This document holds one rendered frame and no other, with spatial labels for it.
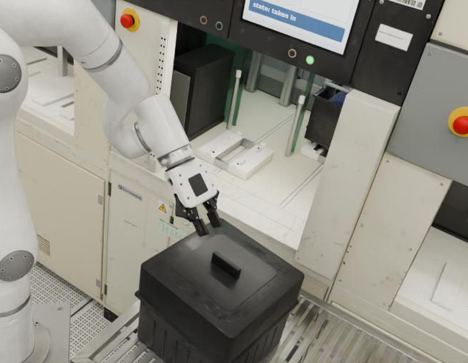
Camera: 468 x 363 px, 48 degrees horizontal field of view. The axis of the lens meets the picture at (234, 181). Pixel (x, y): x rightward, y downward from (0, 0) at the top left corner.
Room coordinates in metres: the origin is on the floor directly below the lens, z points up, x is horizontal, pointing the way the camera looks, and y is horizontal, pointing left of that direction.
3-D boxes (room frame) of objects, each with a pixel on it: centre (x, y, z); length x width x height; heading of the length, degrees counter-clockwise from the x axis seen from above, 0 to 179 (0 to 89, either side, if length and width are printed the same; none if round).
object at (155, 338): (0.90, -0.02, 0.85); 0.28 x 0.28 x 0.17; 56
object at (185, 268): (0.90, -0.02, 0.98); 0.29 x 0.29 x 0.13; 56
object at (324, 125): (1.81, -0.37, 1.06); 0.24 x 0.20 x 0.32; 65
